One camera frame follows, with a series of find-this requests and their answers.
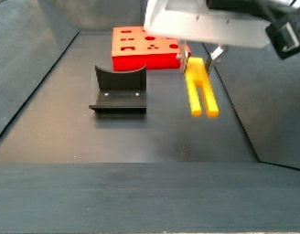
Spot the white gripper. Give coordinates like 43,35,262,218
143,0,269,72

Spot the yellow two-pronged peg object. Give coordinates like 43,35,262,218
184,57,220,118

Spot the black curved fixture stand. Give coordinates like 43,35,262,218
89,67,146,112

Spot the red block with shaped holes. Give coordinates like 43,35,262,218
110,26,180,71

